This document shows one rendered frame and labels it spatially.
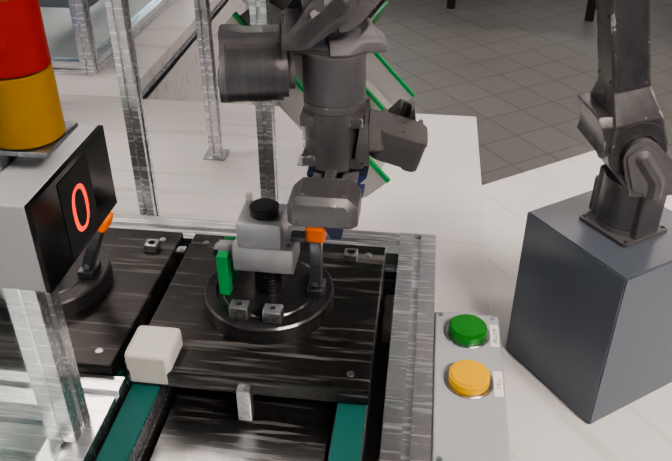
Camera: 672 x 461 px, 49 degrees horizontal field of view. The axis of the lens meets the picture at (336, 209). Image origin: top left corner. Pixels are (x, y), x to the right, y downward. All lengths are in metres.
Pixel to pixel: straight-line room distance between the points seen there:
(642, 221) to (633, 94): 0.14
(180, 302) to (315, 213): 0.25
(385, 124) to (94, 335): 0.37
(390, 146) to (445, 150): 0.70
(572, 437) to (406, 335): 0.21
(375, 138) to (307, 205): 0.09
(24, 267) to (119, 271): 0.37
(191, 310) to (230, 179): 0.49
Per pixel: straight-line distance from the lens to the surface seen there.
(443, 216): 1.18
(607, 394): 0.87
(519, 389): 0.91
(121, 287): 0.88
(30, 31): 0.52
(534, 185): 1.29
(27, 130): 0.53
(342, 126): 0.67
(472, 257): 1.09
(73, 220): 0.57
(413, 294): 0.86
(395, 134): 0.68
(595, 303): 0.80
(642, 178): 0.76
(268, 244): 0.75
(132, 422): 0.75
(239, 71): 0.65
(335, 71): 0.65
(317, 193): 0.64
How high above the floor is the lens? 1.49
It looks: 32 degrees down
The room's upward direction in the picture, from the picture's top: straight up
